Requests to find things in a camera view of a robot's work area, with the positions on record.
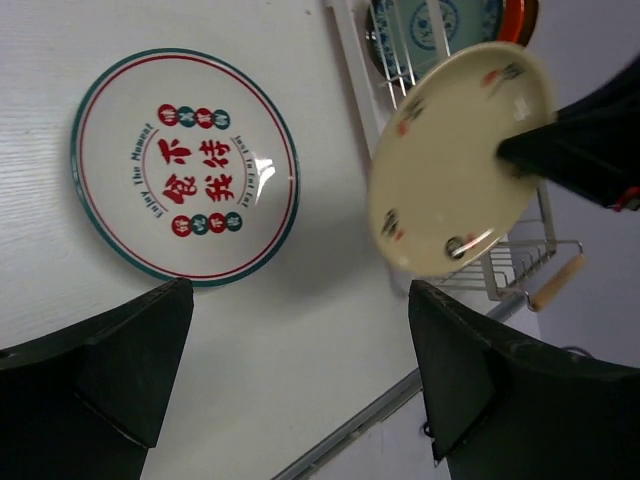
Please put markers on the cream plate with print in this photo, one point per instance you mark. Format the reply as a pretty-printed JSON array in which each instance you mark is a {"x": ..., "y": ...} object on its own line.
[{"x": 439, "y": 197}]

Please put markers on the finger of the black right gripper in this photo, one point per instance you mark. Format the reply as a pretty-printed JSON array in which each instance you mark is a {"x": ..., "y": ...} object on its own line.
[{"x": 592, "y": 149}]

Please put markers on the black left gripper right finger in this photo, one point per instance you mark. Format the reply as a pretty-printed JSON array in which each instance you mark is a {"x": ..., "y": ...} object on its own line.
[{"x": 501, "y": 404}]

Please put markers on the white plate red chinese characters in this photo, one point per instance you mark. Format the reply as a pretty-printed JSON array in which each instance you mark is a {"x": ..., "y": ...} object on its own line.
[{"x": 185, "y": 166}]

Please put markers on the dark green plate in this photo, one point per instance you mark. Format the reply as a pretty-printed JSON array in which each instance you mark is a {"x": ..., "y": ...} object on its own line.
[{"x": 400, "y": 39}]

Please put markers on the white wire dish rack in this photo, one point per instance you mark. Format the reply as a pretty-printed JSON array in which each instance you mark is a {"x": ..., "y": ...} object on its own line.
[{"x": 505, "y": 273}]

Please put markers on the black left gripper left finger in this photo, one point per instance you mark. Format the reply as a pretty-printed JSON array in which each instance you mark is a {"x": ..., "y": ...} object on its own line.
[{"x": 89, "y": 401}]

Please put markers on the orange plate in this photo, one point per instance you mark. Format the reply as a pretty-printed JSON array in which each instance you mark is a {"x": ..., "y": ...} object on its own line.
[{"x": 518, "y": 20}]

